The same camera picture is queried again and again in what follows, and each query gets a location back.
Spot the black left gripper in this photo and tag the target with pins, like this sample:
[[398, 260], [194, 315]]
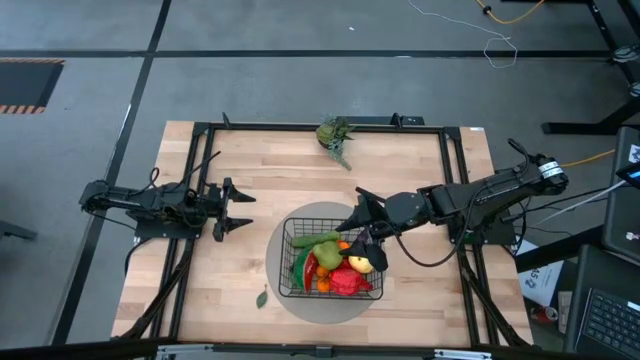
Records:
[[222, 210]]

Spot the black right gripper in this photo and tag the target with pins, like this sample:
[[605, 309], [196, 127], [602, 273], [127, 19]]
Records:
[[402, 210]]

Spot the yellow pear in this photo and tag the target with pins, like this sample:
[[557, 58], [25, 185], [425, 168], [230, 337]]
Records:
[[360, 264]]

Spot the green pear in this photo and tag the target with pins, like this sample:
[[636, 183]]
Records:
[[327, 255]]

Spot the green cucumber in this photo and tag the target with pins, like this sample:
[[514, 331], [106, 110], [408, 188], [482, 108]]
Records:
[[312, 240]]

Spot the red bell pepper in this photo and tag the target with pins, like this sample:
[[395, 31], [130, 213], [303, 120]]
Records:
[[345, 281]]

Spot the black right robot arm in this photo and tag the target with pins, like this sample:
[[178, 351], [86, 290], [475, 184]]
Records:
[[500, 190]]

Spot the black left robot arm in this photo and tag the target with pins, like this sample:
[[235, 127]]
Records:
[[150, 200]]

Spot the round grey mat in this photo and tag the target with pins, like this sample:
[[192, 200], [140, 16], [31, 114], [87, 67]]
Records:
[[325, 310]]

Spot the loose dark green leaf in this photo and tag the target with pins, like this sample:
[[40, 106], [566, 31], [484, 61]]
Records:
[[261, 299]]

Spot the green succulent plant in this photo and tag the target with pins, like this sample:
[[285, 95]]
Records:
[[330, 134]]

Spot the black bar with silver brackets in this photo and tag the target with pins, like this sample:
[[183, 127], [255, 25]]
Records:
[[320, 351]]

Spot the white printed paper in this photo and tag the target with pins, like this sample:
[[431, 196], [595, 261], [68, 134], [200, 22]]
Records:
[[542, 280]]

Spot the red drink can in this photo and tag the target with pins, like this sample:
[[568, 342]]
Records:
[[544, 314]]

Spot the grey furniture foot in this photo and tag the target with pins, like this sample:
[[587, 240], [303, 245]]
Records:
[[17, 231]]

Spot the black hazard-striped floor mat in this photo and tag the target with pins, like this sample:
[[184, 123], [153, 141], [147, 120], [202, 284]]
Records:
[[25, 82]]

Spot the black laptop keyboard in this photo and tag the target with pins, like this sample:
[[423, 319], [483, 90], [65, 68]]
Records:
[[607, 320]]

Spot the dark laptop with stickers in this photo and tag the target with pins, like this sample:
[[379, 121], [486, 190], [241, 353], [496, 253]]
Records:
[[622, 220]]

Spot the black phone with lit screen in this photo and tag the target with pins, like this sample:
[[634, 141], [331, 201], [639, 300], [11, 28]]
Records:
[[631, 174]]

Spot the black aluminium table frame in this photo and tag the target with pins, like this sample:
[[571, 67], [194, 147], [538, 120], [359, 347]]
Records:
[[300, 129]]

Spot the black desk leg frame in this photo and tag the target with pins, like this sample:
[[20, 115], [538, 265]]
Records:
[[605, 122]]

